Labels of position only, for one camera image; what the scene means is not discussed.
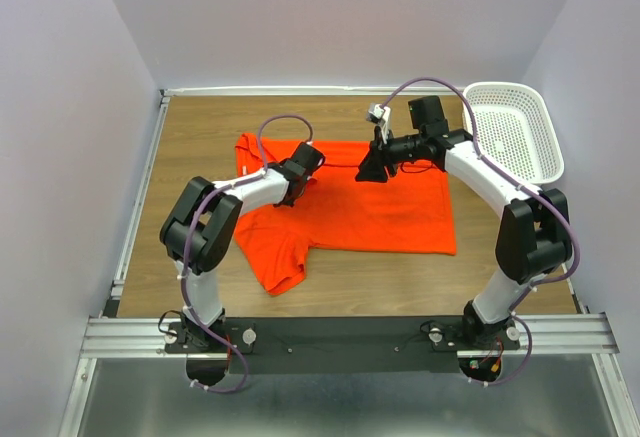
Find aluminium left rail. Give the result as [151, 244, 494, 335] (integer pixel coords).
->
[100, 94, 171, 318]

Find orange t-shirt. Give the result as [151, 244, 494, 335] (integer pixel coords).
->
[234, 141, 456, 295]

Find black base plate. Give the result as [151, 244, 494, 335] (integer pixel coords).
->
[161, 316, 520, 380]

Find white perforated basket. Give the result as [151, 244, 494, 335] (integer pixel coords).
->
[463, 82, 564, 186]

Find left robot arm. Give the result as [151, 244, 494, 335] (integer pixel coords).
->
[160, 142, 325, 352]

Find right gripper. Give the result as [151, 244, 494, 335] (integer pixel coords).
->
[354, 125, 424, 184]

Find aluminium front rail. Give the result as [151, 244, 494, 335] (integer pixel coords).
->
[80, 314, 619, 359]

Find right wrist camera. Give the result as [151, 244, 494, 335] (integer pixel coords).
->
[366, 103, 391, 142]

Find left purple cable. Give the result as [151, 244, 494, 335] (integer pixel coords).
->
[179, 114, 315, 394]

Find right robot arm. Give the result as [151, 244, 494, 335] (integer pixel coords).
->
[355, 96, 573, 349]

